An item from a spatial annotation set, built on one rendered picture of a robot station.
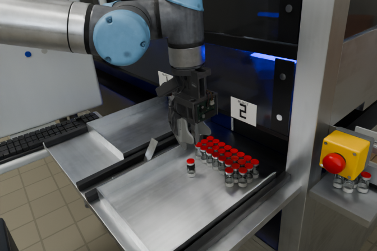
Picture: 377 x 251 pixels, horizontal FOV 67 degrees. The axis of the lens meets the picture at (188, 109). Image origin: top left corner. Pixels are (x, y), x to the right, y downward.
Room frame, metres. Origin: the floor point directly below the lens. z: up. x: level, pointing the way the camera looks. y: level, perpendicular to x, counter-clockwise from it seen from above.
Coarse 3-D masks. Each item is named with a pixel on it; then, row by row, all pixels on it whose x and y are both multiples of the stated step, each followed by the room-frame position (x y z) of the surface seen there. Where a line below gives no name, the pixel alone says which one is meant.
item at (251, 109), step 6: (234, 102) 0.69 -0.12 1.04; (240, 102) 0.67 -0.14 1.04; (246, 102) 0.66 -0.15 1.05; (234, 108) 0.69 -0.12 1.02; (240, 108) 0.67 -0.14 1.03; (246, 108) 0.66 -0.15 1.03; (252, 108) 0.64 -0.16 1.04; (234, 114) 0.69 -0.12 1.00; (246, 114) 0.65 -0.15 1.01; (252, 114) 0.64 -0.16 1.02; (246, 120) 0.65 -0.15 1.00; (252, 120) 0.64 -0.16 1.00
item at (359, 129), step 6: (360, 132) 0.62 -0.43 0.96; (366, 132) 0.60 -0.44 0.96; (372, 132) 0.60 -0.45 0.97; (372, 150) 0.54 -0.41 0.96; (372, 156) 0.55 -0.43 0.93; (372, 162) 0.53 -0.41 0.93; (366, 168) 0.52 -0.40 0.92; (372, 168) 0.51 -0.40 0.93; (360, 174) 0.52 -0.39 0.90; (372, 174) 0.51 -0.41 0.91; (372, 180) 0.50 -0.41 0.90; (372, 186) 0.50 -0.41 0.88
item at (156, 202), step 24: (192, 144) 0.71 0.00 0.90; (144, 168) 0.61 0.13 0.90; (168, 168) 0.63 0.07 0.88; (120, 192) 0.55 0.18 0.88; (144, 192) 0.54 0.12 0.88; (168, 192) 0.54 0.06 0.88; (192, 192) 0.53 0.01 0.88; (216, 192) 0.52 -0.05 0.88; (240, 192) 0.52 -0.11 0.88; (120, 216) 0.44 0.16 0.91; (144, 216) 0.47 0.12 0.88; (168, 216) 0.46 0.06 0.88; (192, 216) 0.45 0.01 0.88; (216, 216) 0.42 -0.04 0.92; (144, 240) 0.40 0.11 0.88; (168, 240) 0.40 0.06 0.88; (192, 240) 0.38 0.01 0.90
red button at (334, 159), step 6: (330, 156) 0.45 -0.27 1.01; (336, 156) 0.45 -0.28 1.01; (324, 162) 0.46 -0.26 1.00; (330, 162) 0.45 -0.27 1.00; (336, 162) 0.44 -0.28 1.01; (342, 162) 0.44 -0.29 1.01; (324, 168) 0.46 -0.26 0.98; (330, 168) 0.45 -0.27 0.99; (336, 168) 0.44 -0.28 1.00; (342, 168) 0.44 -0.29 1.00
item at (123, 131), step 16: (128, 112) 0.97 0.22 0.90; (144, 112) 0.99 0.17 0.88; (160, 112) 0.98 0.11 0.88; (96, 128) 0.89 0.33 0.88; (112, 128) 0.88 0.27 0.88; (128, 128) 0.87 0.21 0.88; (144, 128) 0.86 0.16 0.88; (160, 128) 0.85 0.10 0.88; (112, 144) 0.72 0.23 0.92; (128, 144) 0.77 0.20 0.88; (144, 144) 0.71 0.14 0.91
